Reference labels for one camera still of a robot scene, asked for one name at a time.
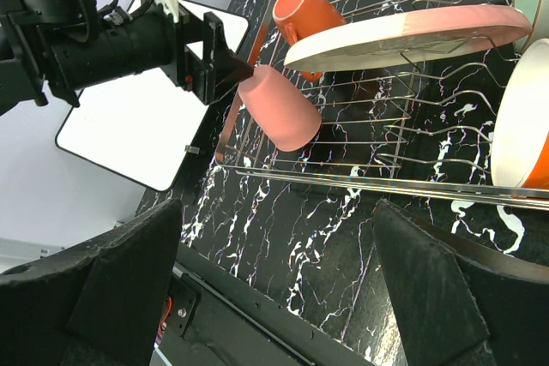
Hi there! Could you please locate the white board with black rim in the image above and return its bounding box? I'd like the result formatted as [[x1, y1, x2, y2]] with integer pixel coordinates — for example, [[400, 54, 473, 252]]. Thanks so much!
[[54, 0, 250, 192]]

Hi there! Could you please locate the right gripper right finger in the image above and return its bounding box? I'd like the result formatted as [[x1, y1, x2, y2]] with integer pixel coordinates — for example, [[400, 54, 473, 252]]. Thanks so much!
[[372, 200, 548, 365]]

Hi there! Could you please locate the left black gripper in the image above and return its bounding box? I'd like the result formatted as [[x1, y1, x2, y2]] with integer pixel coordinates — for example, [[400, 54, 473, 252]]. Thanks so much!
[[172, 9, 254, 105]]

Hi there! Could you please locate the orange and white bowl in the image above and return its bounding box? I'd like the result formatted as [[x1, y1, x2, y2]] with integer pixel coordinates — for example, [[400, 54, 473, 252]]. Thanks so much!
[[490, 39, 548, 189]]

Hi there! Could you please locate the metal wire dish rack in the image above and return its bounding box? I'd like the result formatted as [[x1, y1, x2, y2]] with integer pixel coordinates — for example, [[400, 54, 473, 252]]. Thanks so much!
[[214, 0, 549, 211]]

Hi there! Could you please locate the pink cream floral plate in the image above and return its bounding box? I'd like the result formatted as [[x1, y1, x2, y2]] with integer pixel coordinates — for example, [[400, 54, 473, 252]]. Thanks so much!
[[284, 4, 532, 72]]

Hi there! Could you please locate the pink plastic cup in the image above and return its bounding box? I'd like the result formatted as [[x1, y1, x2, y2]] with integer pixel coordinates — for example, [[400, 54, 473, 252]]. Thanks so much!
[[238, 65, 322, 152]]

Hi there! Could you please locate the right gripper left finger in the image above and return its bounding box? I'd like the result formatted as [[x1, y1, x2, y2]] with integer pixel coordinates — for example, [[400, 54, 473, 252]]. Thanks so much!
[[1, 199, 182, 365]]

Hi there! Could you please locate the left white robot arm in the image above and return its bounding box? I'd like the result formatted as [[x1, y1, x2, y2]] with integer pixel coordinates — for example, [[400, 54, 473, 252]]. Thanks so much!
[[1, 0, 254, 112]]

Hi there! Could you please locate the orange mug white inside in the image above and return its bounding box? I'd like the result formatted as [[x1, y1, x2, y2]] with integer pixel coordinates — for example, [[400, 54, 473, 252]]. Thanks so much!
[[272, 0, 347, 82]]

